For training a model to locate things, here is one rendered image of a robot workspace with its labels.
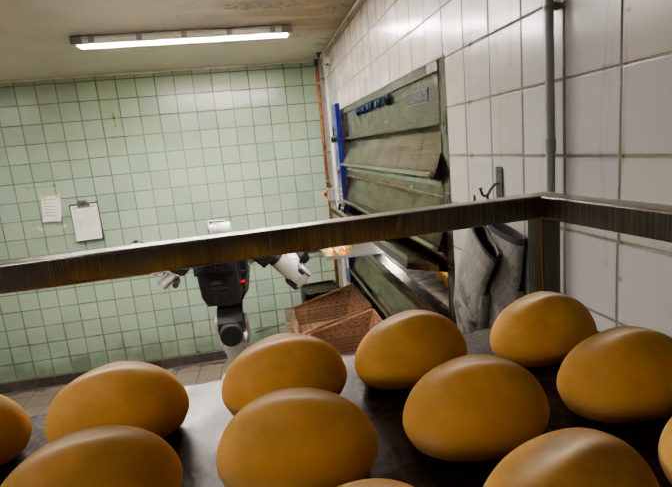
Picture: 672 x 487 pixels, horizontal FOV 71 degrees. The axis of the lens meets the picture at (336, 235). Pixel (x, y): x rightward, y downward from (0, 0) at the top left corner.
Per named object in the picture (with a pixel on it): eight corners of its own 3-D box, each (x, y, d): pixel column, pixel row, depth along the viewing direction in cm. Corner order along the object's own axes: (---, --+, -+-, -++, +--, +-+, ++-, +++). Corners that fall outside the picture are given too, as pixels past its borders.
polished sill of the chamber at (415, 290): (360, 242, 350) (360, 236, 349) (465, 330, 175) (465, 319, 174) (352, 243, 349) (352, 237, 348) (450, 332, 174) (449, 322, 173)
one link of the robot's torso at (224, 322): (246, 345, 237) (241, 311, 234) (219, 349, 235) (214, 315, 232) (246, 325, 264) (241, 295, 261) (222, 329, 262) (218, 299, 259)
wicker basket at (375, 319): (378, 348, 298) (374, 307, 293) (404, 392, 243) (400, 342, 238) (301, 360, 291) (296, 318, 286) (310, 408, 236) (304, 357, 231)
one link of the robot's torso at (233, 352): (258, 397, 257) (247, 316, 249) (225, 403, 255) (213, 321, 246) (257, 384, 272) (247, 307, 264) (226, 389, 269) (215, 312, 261)
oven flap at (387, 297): (354, 271, 353) (361, 246, 350) (450, 386, 178) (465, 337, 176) (349, 270, 352) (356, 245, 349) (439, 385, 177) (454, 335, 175)
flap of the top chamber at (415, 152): (345, 166, 338) (352, 139, 336) (439, 180, 164) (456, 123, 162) (339, 165, 337) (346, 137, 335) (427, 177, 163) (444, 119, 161)
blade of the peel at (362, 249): (326, 260, 285) (326, 256, 285) (313, 244, 339) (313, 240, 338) (384, 252, 292) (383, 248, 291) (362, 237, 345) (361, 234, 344)
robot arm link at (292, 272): (314, 278, 257) (286, 253, 248) (298, 295, 257) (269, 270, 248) (309, 270, 268) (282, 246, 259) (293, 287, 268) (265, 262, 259)
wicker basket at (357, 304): (357, 316, 356) (353, 281, 351) (376, 346, 302) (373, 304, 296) (292, 326, 348) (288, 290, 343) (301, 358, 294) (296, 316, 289)
